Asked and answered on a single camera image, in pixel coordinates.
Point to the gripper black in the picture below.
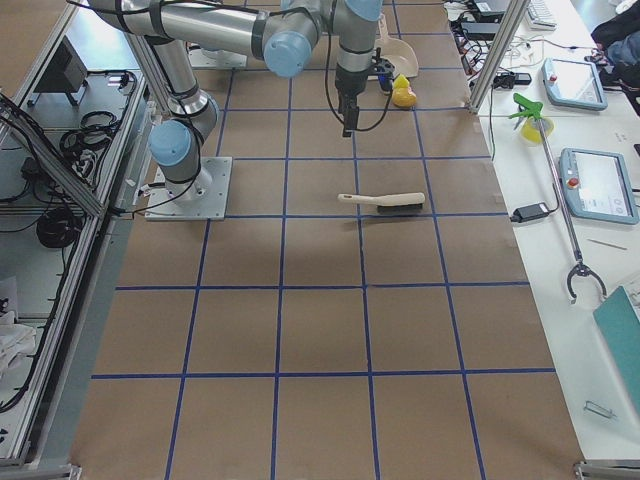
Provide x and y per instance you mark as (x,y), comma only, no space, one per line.
(347,86)

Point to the beige plastic dustpan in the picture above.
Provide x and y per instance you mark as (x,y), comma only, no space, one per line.
(398,52)

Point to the beige hand brush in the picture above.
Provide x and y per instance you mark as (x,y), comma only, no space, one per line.
(403,203)

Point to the yellow potato toy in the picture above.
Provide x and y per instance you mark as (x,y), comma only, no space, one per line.
(403,98)

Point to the reacher grabber tool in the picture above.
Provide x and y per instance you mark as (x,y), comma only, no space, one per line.
(530,108)

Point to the yellow tape roll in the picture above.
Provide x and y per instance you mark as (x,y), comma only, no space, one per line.
(530,130)

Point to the black power adapter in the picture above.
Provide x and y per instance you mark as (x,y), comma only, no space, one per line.
(531,212)

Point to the teach pendant far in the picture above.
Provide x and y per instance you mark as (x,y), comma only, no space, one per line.
(573,84)

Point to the teach pendant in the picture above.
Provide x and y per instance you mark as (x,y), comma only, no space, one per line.
(596,186)
(573,84)

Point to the teach pendant near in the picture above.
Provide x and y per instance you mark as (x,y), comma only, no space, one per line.
(596,186)

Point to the teal folder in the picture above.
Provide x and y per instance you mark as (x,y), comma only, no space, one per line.
(618,323)

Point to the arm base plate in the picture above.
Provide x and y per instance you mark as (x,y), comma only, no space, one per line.
(206,199)
(215,59)

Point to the aluminium frame post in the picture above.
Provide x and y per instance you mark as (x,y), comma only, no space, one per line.
(507,30)

